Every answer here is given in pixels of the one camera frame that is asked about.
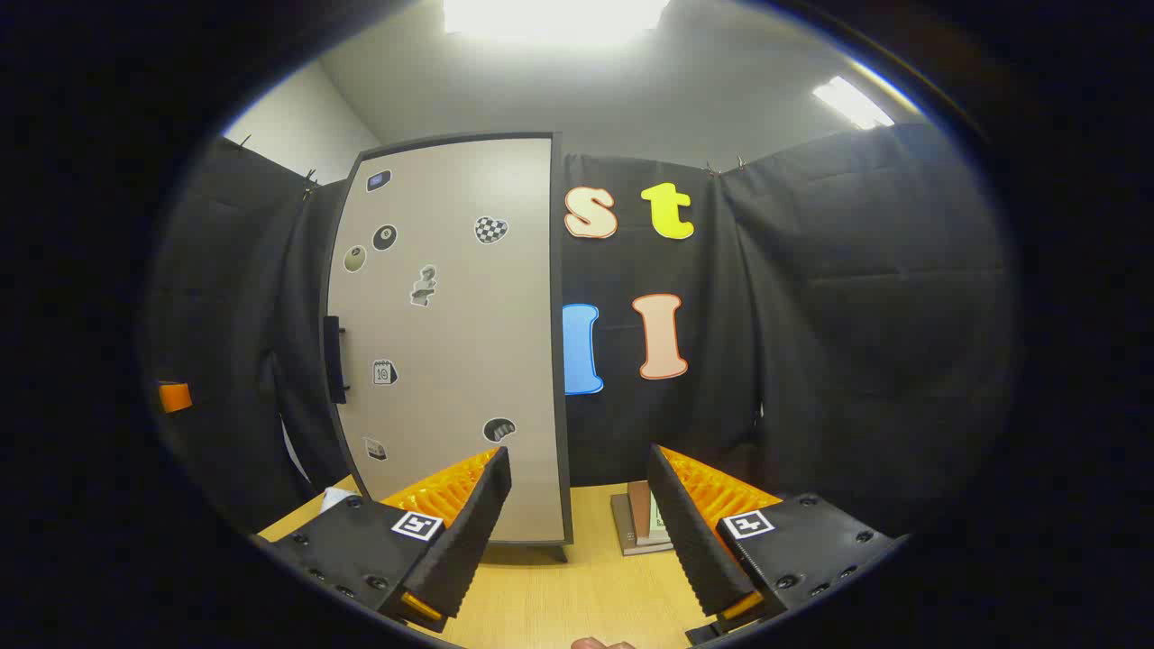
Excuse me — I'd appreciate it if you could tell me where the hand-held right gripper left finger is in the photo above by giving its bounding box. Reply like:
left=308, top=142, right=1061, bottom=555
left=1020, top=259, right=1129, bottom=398
left=257, top=446, right=513, bottom=634

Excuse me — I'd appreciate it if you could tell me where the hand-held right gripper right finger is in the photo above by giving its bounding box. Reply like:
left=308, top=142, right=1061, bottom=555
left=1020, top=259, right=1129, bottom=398
left=647, top=443, right=907, bottom=645

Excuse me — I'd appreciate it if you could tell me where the black door handle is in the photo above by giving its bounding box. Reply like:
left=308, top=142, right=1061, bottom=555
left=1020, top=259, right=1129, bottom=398
left=323, top=315, right=349, bottom=405

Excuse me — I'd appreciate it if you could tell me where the grey cabinet door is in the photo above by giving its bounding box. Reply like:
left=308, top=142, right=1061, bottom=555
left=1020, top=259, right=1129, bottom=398
left=325, top=137, right=567, bottom=545

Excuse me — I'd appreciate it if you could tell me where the dark grey cabinet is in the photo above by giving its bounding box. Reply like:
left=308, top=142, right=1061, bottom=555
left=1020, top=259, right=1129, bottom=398
left=323, top=132, right=575, bottom=564

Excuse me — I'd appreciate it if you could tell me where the brown book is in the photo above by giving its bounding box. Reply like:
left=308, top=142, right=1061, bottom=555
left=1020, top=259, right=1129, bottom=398
left=628, top=480, right=673, bottom=547

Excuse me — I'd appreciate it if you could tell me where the black backdrop cloth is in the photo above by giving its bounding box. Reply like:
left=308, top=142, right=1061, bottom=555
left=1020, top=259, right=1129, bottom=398
left=144, top=122, right=1020, bottom=537

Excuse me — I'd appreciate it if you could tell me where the narrow ceiling light panel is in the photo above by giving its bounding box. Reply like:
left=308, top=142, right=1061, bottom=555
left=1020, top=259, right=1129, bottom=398
left=811, top=76, right=895, bottom=130

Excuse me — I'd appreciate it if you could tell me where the large ceiling light panel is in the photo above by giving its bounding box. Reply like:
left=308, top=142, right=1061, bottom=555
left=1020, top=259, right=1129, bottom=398
left=442, top=0, right=673, bottom=46

